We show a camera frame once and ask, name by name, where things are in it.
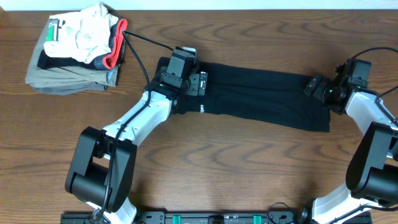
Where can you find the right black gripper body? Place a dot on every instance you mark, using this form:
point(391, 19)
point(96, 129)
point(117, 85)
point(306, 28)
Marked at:
point(321, 88)

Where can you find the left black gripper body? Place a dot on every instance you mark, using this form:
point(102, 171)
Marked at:
point(194, 89)

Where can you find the black t-shirt with white logo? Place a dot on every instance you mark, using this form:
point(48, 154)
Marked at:
point(262, 95)

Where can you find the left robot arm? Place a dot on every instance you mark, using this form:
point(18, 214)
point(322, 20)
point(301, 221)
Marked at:
point(102, 167)

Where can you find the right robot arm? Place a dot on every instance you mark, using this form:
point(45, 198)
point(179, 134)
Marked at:
point(370, 183)

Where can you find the black and red garment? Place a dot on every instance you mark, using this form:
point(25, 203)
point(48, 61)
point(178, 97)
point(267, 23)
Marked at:
point(102, 62)

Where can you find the white crumpled garment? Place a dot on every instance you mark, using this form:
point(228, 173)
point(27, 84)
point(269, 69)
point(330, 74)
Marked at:
point(82, 35)

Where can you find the grey-beige folded garment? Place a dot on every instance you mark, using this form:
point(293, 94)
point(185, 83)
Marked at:
point(64, 76)

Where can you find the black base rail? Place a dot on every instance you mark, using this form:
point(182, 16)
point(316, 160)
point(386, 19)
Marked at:
point(202, 218)

